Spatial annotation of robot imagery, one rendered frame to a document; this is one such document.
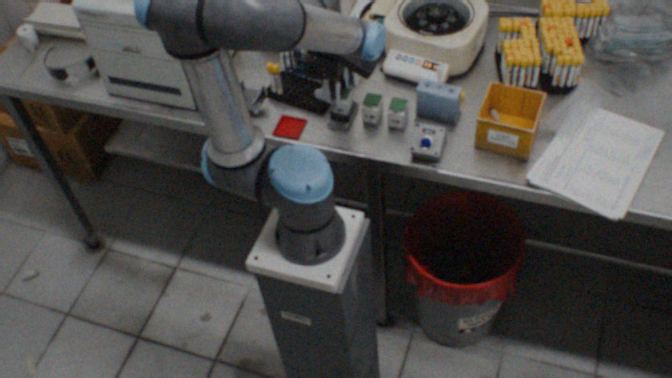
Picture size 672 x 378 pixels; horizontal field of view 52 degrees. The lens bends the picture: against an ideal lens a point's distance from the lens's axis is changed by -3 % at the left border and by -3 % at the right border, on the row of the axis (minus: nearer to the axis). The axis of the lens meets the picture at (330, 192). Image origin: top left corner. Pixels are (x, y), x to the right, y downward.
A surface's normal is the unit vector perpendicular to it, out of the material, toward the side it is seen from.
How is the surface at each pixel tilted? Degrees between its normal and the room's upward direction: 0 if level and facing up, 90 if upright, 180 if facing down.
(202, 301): 0
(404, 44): 90
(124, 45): 90
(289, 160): 7
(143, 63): 90
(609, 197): 1
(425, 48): 90
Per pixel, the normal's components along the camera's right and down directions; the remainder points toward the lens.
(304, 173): 0.04, -0.60
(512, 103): -0.39, 0.73
